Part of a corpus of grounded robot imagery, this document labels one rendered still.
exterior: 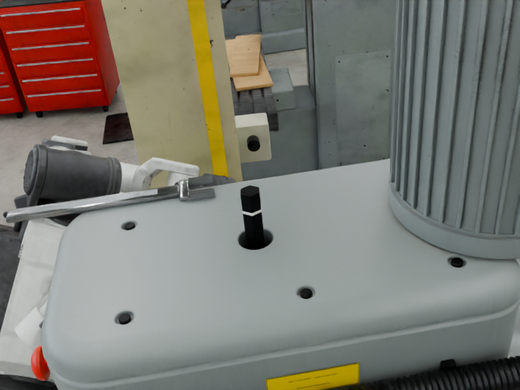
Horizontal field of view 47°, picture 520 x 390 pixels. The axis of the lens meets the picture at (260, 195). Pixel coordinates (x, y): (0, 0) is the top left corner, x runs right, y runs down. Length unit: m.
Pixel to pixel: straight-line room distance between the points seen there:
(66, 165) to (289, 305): 0.61
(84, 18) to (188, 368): 4.74
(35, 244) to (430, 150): 0.72
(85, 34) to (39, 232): 4.23
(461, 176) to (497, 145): 0.05
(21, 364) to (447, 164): 0.80
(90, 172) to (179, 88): 1.37
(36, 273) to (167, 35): 1.42
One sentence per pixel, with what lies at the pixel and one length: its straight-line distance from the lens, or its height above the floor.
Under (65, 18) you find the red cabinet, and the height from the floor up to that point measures 0.87.
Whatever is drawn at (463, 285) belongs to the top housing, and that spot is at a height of 1.89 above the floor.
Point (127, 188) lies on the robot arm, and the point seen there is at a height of 1.58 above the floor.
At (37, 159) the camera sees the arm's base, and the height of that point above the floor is 1.80.
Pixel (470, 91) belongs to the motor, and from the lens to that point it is 0.53.
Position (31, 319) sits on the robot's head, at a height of 1.64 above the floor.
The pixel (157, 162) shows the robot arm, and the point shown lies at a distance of 1.33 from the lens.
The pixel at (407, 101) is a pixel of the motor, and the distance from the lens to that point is 0.58.
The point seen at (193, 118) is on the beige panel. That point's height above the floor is 1.19.
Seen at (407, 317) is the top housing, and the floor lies 1.87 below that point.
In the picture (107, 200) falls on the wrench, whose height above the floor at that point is 1.90.
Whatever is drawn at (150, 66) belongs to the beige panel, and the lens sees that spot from 2.38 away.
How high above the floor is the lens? 2.29
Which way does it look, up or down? 34 degrees down
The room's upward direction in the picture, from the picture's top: 6 degrees counter-clockwise
